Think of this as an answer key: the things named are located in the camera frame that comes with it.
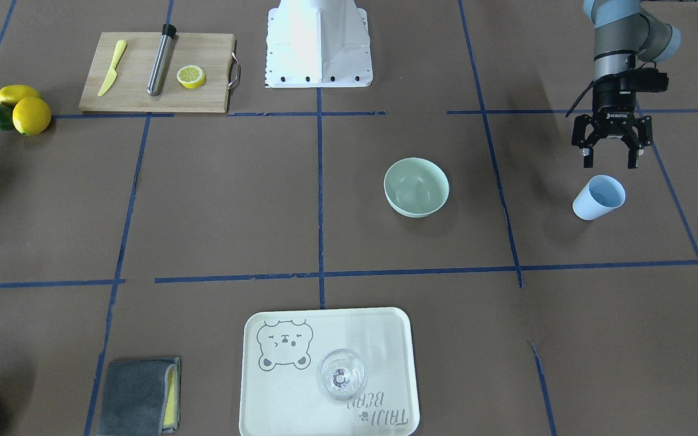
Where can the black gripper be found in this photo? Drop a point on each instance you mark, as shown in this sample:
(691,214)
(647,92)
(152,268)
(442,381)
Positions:
(611,100)

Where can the light blue cup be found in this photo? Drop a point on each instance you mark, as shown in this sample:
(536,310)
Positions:
(599,196)

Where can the light green bowl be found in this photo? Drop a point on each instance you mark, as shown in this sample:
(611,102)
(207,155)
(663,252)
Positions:
(415,187)

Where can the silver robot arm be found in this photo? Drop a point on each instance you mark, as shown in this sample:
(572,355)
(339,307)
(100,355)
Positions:
(629,43)

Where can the white cream tray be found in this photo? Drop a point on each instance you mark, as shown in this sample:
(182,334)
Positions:
(280,393)

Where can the clear wine glass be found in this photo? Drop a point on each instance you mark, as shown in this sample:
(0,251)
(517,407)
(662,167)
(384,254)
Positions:
(342,375)

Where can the wooden cutting board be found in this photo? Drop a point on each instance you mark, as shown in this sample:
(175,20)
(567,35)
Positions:
(125,75)

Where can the lemon half slice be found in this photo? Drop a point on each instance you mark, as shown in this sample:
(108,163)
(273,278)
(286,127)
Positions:
(191,76)

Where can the steel knife sharpener rod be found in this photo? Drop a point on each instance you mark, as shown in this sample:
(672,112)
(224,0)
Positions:
(160,60)

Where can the yellow plastic knife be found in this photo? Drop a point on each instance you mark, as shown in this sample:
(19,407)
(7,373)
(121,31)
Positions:
(111,73)

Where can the grey folded cloth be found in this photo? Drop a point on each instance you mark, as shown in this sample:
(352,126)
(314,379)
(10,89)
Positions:
(141,397)

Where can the yellow lemon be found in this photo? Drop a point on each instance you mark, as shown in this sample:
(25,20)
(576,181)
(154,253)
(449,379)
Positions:
(31,116)
(11,95)

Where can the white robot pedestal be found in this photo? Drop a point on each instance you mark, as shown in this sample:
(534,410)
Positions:
(318,44)

